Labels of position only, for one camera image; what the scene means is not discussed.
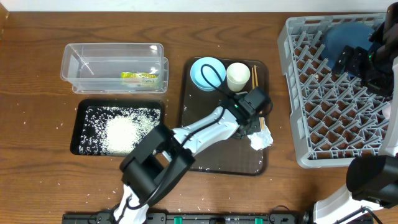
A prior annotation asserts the white rice pile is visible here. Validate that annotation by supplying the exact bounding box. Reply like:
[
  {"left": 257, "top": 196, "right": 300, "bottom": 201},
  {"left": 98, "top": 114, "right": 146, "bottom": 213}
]
[{"left": 78, "top": 106, "right": 160, "bottom": 156}]

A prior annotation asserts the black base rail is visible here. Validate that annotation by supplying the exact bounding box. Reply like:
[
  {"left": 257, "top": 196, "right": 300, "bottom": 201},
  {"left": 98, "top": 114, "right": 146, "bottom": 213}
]
[{"left": 62, "top": 212, "right": 312, "bottom": 224}]

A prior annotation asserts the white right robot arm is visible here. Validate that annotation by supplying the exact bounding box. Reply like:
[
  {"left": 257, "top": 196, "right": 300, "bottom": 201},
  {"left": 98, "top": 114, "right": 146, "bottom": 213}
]
[{"left": 309, "top": 3, "right": 397, "bottom": 224}]

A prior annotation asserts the dark blue plate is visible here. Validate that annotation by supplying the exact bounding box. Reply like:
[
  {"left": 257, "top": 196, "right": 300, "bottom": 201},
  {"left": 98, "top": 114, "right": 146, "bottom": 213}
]
[{"left": 321, "top": 22, "right": 381, "bottom": 68}]

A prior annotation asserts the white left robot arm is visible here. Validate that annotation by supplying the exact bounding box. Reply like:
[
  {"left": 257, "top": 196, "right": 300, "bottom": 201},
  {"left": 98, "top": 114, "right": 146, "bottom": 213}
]
[{"left": 109, "top": 87, "right": 272, "bottom": 223}]

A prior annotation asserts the white napkin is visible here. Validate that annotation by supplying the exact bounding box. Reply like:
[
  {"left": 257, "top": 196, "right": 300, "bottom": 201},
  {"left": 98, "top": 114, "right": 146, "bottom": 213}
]
[{"left": 248, "top": 126, "right": 274, "bottom": 151}]

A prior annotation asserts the grey dishwasher rack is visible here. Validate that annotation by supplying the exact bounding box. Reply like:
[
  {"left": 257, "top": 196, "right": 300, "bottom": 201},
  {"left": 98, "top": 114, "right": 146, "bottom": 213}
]
[{"left": 277, "top": 13, "right": 389, "bottom": 169}]

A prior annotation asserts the wooden chopstick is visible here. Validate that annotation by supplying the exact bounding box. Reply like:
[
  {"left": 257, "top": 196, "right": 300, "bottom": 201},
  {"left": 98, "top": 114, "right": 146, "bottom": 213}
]
[
  {"left": 251, "top": 67, "right": 256, "bottom": 89},
  {"left": 253, "top": 65, "right": 265, "bottom": 130}
]

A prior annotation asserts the clear plastic bin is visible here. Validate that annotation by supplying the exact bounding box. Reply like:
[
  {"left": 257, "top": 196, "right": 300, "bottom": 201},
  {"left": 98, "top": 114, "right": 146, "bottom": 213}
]
[{"left": 60, "top": 43, "right": 169, "bottom": 94}]

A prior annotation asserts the black tray bin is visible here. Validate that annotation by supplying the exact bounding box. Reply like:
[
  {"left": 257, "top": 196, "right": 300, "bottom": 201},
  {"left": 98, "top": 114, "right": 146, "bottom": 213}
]
[{"left": 70, "top": 99, "right": 164, "bottom": 157}]

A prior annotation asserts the pink cup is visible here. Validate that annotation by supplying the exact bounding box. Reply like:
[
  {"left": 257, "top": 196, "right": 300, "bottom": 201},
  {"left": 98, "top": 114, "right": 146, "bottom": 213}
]
[{"left": 382, "top": 104, "right": 392, "bottom": 119}]

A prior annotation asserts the light blue small bowl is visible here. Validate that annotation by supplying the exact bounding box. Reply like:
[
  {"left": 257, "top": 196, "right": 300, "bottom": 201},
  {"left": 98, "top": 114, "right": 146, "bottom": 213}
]
[{"left": 190, "top": 57, "right": 226, "bottom": 91}]

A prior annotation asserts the dark brown serving tray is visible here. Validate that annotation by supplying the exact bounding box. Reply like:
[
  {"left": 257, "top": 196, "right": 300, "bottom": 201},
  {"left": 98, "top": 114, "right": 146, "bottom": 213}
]
[{"left": 178, "top": 57, "right": 269, "bottom": 176}]

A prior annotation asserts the cream paper cup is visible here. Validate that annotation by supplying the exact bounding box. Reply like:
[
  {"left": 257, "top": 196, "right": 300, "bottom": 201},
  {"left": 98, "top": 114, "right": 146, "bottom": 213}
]
[{"left": 226, "top": 62, "right": 251, "bottom": 92}]

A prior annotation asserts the yellow green snack wrapper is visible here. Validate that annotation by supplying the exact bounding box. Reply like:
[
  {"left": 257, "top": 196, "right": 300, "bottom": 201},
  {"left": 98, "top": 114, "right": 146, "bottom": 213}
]
[{"left": 121, "top": 72, "right": 159, "bottom": 88}]

